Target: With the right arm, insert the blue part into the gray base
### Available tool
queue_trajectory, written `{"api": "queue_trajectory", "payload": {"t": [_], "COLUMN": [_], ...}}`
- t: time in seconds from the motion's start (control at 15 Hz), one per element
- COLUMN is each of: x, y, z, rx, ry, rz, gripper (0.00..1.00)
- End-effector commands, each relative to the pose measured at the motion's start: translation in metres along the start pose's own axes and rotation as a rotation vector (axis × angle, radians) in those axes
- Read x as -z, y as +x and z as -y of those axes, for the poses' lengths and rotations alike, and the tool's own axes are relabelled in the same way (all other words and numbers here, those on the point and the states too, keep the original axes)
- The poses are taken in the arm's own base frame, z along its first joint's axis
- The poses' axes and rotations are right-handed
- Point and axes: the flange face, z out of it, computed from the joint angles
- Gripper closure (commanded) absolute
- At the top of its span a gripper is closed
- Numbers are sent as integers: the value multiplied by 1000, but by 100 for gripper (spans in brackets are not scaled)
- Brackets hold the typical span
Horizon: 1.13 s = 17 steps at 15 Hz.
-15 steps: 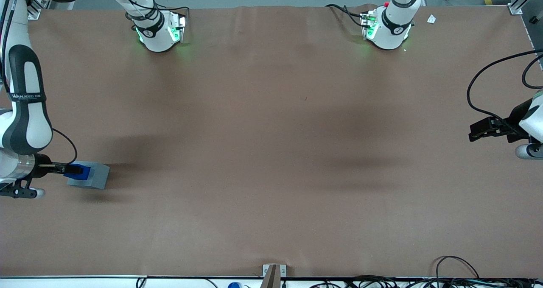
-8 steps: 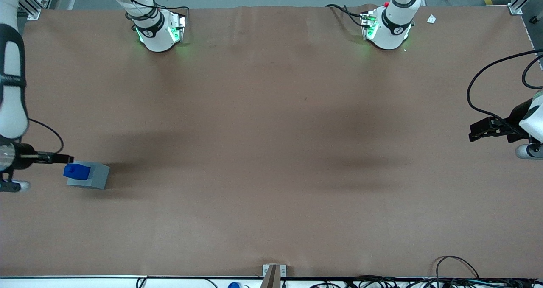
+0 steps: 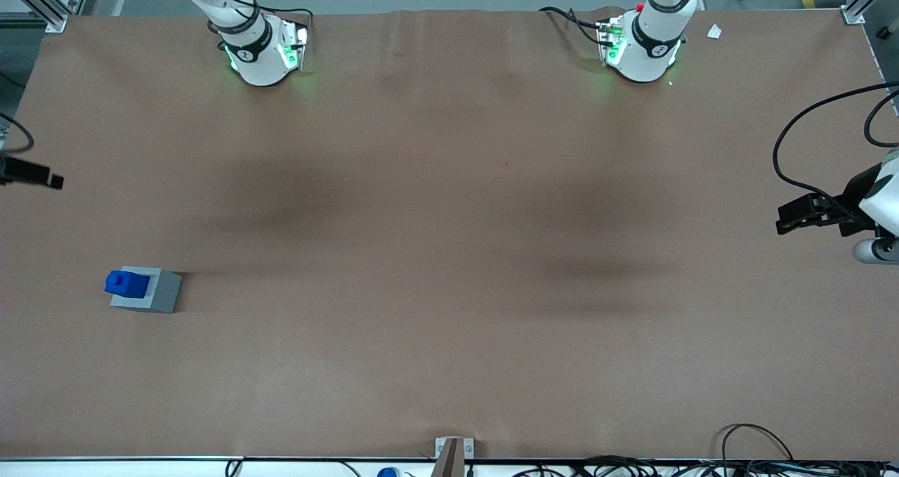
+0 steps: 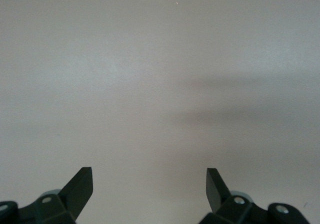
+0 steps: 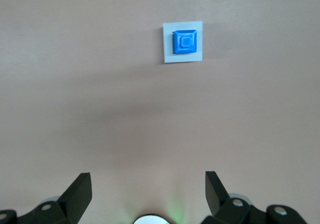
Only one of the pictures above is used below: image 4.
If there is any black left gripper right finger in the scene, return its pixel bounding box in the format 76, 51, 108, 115
199, 168, 312, 224

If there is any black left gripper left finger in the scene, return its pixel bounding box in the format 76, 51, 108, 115
0, 167, 94, 224

